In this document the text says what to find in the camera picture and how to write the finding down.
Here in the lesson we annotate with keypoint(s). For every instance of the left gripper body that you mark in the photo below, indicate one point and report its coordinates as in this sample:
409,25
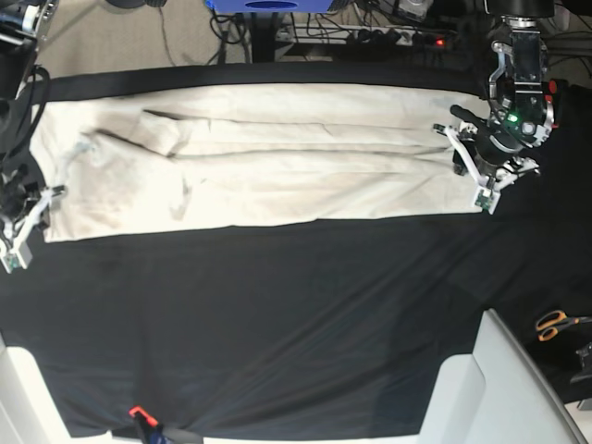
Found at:
505,134

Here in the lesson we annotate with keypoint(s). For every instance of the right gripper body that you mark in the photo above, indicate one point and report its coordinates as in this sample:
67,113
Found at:
19,193

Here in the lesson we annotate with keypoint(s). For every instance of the white T-shirt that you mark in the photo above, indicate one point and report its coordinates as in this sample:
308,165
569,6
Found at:
255,155

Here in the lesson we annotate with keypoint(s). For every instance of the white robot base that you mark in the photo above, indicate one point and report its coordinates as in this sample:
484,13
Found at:
495,394
28,411

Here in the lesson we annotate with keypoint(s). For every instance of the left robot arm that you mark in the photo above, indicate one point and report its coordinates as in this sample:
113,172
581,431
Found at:
521,111

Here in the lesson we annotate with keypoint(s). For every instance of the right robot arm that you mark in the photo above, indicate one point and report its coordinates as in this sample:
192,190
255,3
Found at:
25,87

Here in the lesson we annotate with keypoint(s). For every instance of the red black clamp right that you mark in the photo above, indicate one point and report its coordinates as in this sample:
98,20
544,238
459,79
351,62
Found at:
556,93

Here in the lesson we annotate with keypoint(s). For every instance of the red black clamp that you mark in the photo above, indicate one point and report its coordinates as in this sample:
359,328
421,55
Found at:
151,431
556,93

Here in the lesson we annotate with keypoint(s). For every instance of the black table cloth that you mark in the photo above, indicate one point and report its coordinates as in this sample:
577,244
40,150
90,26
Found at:
327,329

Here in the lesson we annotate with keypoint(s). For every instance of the red black clamp front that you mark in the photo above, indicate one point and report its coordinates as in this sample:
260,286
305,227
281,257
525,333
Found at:
151,431

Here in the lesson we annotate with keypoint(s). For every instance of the black table leg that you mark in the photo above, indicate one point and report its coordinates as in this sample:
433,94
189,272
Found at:
263,28

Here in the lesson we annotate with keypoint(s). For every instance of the blue box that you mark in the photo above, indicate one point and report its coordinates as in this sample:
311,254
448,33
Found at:
254,6

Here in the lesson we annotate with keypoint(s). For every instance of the orange handled scissors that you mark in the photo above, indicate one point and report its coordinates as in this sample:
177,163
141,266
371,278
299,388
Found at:
553,323

